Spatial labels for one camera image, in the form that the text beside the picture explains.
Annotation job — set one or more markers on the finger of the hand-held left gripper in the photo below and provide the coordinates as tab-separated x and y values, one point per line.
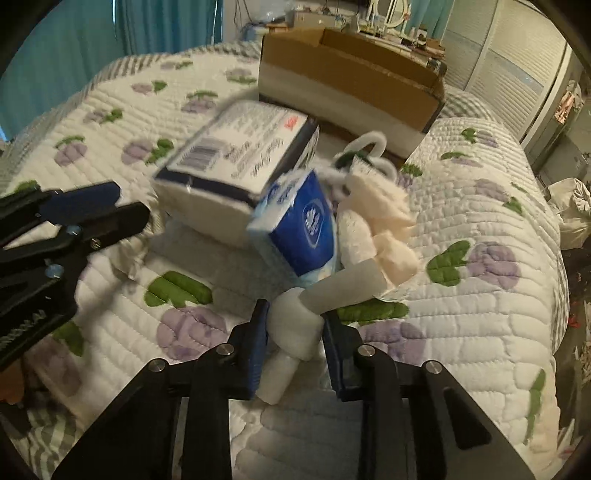
121	222
78	199

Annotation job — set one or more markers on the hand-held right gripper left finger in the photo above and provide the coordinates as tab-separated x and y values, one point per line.
256	350

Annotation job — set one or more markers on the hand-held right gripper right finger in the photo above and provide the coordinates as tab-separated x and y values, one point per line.
334	357

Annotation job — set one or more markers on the large white tissue pack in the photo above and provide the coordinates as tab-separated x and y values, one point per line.
231	152

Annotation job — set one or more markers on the grey checked bedsheet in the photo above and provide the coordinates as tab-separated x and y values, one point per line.
51	431

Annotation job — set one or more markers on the blue tissue pack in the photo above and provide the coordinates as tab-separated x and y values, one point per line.
300	226

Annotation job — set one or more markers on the white floral quilt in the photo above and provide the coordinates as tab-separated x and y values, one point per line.
461	304

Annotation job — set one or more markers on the cream plush toy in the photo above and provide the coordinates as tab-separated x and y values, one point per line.
385	217

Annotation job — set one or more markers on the teal curtain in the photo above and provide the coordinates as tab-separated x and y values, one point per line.
92	41

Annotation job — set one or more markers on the white fuzzy loop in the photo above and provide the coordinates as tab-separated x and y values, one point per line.
364	143

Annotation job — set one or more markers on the brown cardboard box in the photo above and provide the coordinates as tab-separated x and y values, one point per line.
351	78

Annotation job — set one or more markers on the white cloth pile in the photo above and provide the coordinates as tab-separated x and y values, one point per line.
575	207

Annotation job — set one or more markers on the cluttered desk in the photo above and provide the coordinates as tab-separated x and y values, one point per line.
351	18

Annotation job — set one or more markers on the white louvered wardrobe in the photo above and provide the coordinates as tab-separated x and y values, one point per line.
503	60

